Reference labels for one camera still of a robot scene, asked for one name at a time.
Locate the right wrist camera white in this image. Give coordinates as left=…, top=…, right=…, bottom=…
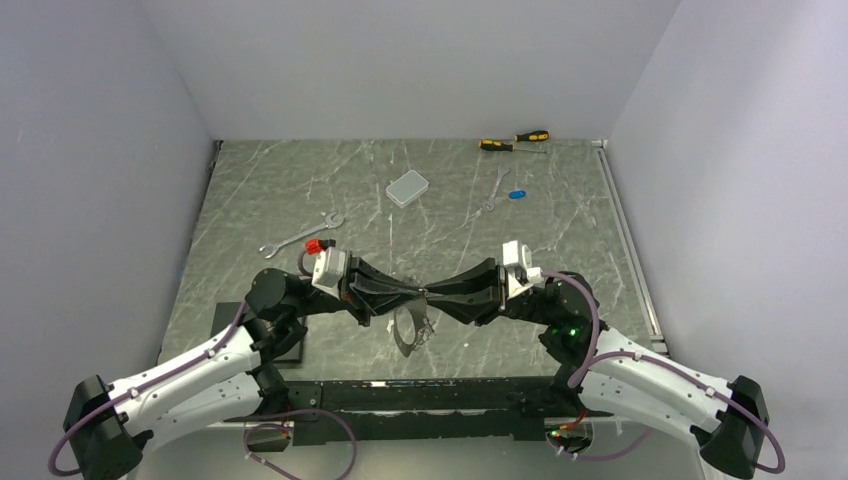
left=501, top=240, right=544, bottom=295

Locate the lower yellow black screwdriver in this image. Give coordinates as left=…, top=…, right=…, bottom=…
left=478, top=139, right=546, bottom=154

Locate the clear plastic box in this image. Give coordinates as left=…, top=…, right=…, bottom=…
left=385, top=170, right=429, bottom=208

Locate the small silver wrench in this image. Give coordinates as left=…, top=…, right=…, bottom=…
left=483, top=166, right=510, bottom=212

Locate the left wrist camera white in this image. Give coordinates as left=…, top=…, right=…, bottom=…
left=305, top=238, right=349, bottom=298

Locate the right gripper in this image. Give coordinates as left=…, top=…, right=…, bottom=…
left=423, top=259, right=556, bottom=327

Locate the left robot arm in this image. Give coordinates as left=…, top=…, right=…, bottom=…
left=48, top=248, right=428, bottom=479

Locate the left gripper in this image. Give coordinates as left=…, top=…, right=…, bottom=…
left=289, top=249, right=425, bottom=327

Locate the yellow black screwdriver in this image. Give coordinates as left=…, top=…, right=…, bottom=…
left=514, top=130, right=550, bottom=142
left=478, top=139, right=546, bottom=154

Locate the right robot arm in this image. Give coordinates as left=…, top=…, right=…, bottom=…
left=421, top=259, right=785, bottom=479

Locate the large silver wrench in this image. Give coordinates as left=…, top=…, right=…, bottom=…
left=258, top=211, right=345, bottom=259

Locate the upper yellow black screwdriver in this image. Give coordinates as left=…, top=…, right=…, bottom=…
left=514, top=130, right=550, bottom=142

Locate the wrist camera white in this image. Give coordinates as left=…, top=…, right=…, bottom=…
left=501, top=240, right=544, bottom=295
left=305, top=238, right=349, bottom=298

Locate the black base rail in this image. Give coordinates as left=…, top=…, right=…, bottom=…
left=244, top=376, right=586, bottom=446

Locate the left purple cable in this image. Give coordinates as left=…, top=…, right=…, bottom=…
left=47, top=248, right=359, bottom=480

